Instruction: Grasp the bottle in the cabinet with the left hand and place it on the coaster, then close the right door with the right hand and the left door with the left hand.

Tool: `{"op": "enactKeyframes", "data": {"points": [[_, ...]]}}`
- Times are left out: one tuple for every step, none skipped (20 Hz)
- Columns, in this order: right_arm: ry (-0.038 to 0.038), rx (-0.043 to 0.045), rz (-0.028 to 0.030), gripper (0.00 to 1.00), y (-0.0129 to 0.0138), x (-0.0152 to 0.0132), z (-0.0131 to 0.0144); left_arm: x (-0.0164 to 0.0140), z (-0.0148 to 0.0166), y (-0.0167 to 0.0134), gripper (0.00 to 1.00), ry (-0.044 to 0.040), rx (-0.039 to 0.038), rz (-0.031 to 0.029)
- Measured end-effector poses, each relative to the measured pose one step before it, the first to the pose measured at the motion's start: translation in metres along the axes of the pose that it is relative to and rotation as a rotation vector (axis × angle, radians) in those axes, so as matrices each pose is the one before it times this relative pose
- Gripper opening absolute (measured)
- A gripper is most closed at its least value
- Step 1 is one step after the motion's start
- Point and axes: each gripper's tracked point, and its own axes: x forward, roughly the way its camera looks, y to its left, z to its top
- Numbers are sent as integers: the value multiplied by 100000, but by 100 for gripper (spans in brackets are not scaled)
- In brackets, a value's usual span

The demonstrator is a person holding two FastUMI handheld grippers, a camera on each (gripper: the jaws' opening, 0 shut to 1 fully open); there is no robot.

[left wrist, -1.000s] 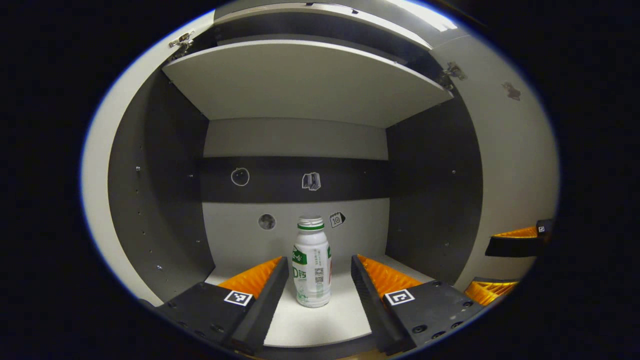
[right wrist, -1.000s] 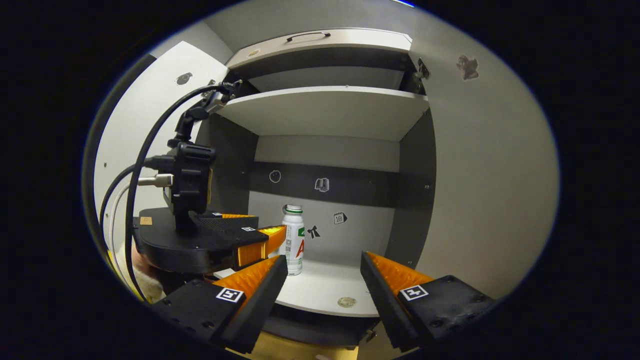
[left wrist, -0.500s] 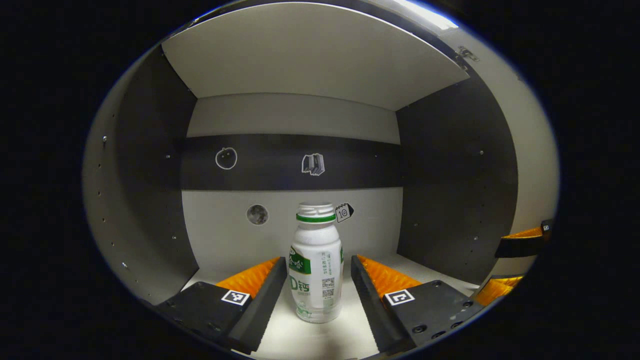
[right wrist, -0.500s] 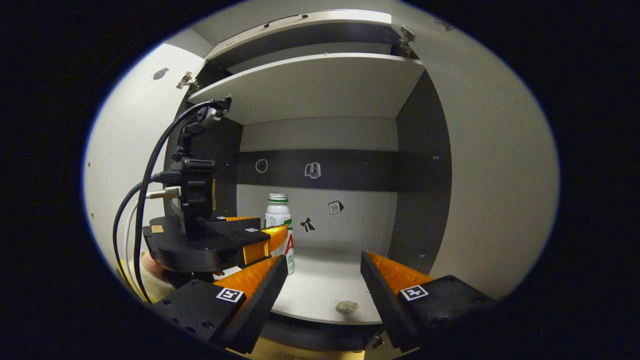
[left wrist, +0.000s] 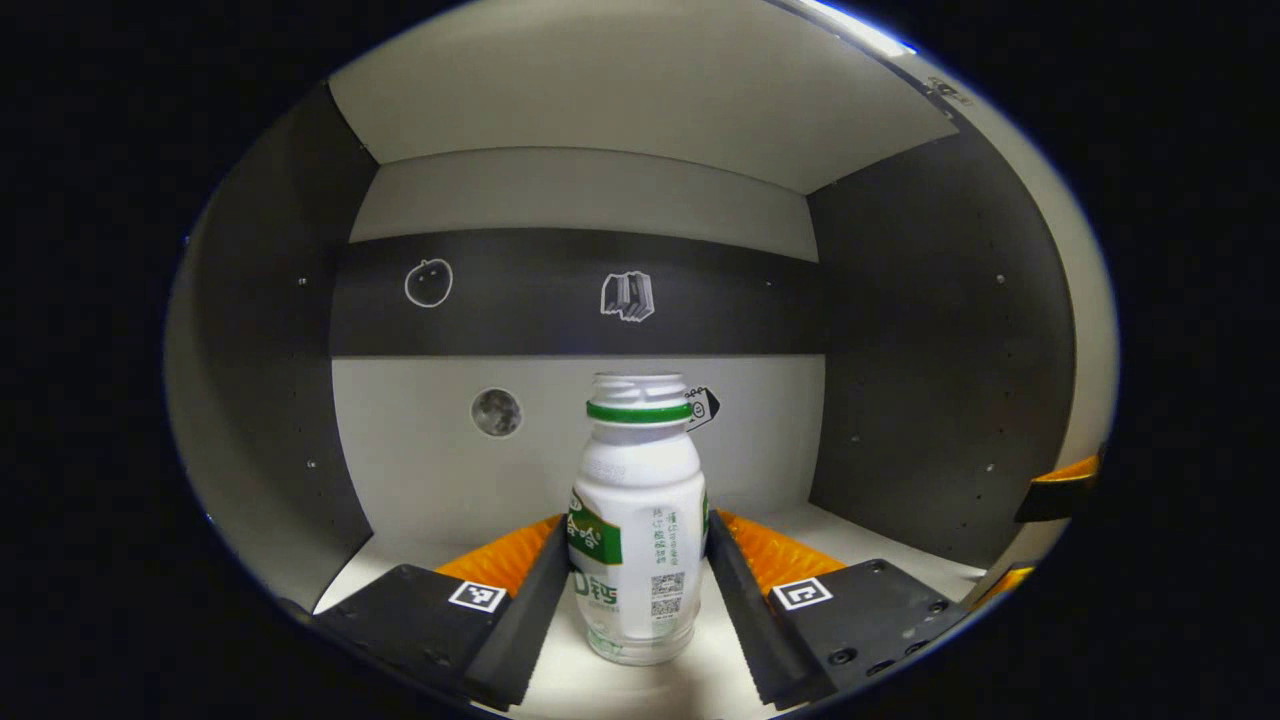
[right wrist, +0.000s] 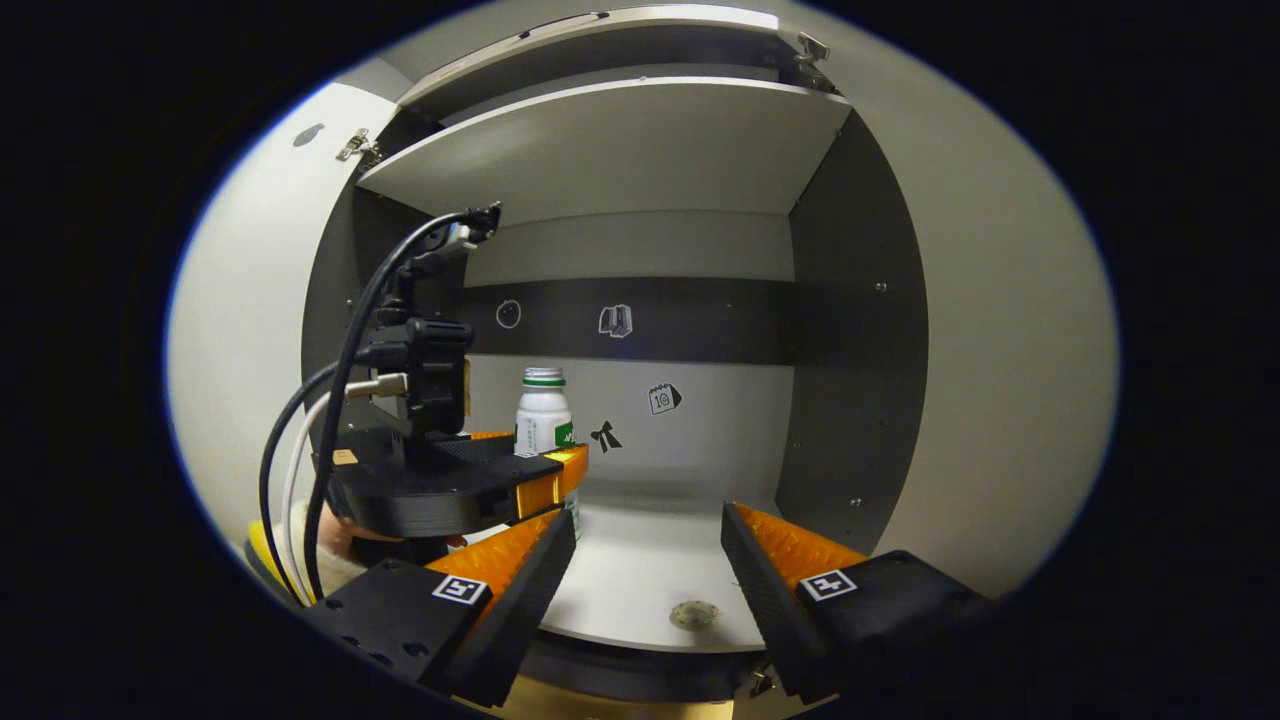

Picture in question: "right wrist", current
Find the white plastic bottle green label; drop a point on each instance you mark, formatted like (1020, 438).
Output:
(543, 415)

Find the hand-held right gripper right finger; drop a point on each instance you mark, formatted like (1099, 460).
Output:
(765, 600)

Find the white cabinet door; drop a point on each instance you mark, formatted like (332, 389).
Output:
(1000, 350)
(250, 350)

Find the yellow soft object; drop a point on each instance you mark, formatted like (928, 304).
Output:
(268, 560)

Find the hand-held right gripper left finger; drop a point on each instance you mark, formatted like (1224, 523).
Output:
(520, 610)

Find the grey and white cabinet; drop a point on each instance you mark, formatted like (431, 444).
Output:
(850, 350)

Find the metal door hinge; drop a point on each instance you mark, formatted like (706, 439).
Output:
(815, 55)
(357, 147)

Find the small round metal fitting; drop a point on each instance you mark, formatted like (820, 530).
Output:
(695, 614)

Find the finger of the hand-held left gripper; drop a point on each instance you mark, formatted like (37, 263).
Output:
(490, 435)
(545, 485)

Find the beige cabinet drawer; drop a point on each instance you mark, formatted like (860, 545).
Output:
(600, 40)

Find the white cabinet shelf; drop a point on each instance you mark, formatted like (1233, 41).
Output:
(600, 150)
(640, 570)

